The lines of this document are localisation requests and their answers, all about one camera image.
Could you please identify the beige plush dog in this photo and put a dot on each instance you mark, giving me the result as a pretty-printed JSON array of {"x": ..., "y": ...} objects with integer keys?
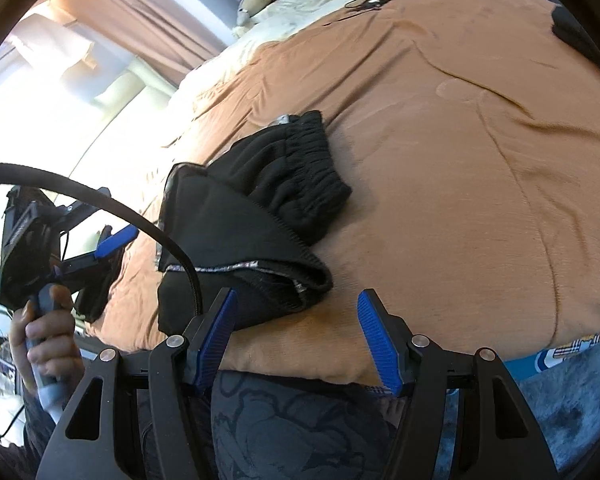
[{"x": 255, "y": 7}]

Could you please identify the pink curtain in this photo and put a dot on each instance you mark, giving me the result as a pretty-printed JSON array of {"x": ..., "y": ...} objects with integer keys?
[{"x": 155, "y": 15}]

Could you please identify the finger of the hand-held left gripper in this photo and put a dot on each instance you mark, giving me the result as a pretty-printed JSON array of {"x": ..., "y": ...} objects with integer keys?
[
  {"x": 80, "y": 207},
  {"x": 117, "y": 239}
]

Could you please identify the orange blanket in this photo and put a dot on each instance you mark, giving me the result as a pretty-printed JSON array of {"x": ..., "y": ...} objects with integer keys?
[{"x": 455, "y": 160}]

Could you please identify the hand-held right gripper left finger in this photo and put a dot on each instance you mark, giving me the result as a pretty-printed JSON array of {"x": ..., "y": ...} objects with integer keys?
[{"x": 215, "y": 335}]

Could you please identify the grey fluffy rug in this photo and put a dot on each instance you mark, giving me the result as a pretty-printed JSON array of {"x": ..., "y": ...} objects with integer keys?
[{"x": 570, "y": 410}]

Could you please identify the black pants with white print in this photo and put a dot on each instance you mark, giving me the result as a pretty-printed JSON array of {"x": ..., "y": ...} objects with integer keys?
[{"x": 300, "y": 180}]

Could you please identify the cream duvet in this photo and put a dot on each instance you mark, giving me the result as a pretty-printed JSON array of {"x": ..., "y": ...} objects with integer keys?
[{"x": 290, "y": 15}]

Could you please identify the person's left hand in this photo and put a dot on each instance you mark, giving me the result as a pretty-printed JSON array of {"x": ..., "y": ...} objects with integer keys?
[{"x": 62, "y": 340}]

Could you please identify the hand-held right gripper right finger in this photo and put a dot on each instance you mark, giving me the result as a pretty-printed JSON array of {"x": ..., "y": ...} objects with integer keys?
[{"x": 380, "y": 340}]

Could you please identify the bear print pants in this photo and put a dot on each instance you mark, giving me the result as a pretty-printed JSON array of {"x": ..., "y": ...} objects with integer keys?
[{"x": 215, "y": 268}]

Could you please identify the cream padded headboard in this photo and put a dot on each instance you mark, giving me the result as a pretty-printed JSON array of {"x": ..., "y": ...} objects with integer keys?
[{"x": 130, "y": 95}]

